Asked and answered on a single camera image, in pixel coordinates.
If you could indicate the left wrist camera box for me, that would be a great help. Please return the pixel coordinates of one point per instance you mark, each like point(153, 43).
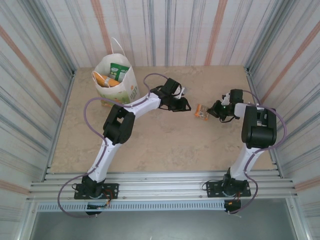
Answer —
point(171, 86)

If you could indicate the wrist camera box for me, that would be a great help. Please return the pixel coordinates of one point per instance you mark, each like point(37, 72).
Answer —
point(171, 86)
point(236, 96)

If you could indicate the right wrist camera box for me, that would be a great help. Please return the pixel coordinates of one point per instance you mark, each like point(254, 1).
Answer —
point(236, 96)

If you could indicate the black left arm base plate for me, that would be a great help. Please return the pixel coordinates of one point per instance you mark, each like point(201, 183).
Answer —
point(111, 190)

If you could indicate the green snack packet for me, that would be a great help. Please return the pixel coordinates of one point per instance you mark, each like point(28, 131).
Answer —
point(115, 70)

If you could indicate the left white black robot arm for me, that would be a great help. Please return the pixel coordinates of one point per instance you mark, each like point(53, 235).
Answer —
point(145, 105)

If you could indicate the aluminium rail frame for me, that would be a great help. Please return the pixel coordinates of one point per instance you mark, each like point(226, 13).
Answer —
point(162, 185)

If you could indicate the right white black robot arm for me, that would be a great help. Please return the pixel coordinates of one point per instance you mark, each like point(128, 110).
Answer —
point(260, 125)

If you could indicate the cartoon picnic paper bag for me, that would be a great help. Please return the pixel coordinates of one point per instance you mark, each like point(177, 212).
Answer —
point(130, 87)

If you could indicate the orange snack packet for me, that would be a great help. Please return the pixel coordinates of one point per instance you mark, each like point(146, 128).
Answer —
point(102, 80)

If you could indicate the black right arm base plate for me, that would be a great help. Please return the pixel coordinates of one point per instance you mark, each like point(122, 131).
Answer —
point(213, 188)

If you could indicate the small clear cracker packet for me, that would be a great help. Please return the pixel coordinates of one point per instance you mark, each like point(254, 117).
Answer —
point(201, 112)

